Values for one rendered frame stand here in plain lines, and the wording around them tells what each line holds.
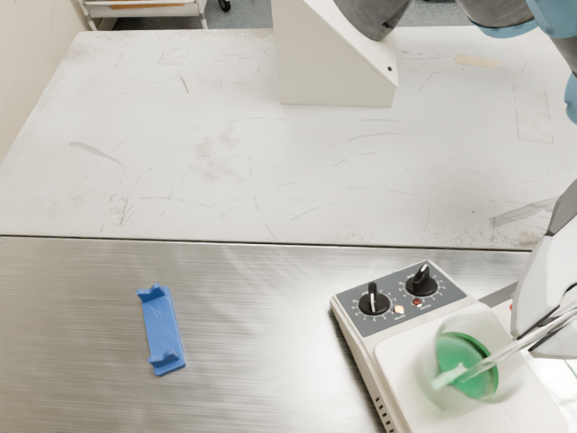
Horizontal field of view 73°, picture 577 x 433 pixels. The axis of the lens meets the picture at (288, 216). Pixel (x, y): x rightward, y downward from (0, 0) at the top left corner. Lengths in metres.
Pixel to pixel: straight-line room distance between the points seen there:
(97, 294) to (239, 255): 0.18
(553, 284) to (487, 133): 0.47
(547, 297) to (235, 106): 0.56
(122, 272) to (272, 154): 0.27
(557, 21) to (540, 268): 0.20
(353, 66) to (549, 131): 0.31
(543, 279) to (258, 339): 0.32
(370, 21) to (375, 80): 0.08
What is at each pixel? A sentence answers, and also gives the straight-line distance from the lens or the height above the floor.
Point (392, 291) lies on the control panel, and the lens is 0.45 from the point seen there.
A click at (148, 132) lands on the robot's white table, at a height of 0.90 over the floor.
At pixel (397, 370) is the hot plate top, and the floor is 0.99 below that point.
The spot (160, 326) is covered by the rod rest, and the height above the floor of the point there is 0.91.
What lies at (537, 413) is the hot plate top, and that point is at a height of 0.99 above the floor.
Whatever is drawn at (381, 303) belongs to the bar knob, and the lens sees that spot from 0.43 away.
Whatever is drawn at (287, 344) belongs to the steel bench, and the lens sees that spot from 0.47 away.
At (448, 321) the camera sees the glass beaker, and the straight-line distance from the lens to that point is 0.32.
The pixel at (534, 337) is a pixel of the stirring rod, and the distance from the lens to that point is 0.23.
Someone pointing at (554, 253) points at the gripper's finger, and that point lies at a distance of 0.24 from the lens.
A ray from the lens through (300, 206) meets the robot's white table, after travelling 0.54.
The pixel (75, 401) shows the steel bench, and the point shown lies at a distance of 0.52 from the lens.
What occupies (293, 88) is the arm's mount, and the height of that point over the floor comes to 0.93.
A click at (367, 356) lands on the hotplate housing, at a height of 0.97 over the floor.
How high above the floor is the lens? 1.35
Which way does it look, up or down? 57 degrees down
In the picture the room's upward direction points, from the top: 6 degrees counter-clockwise
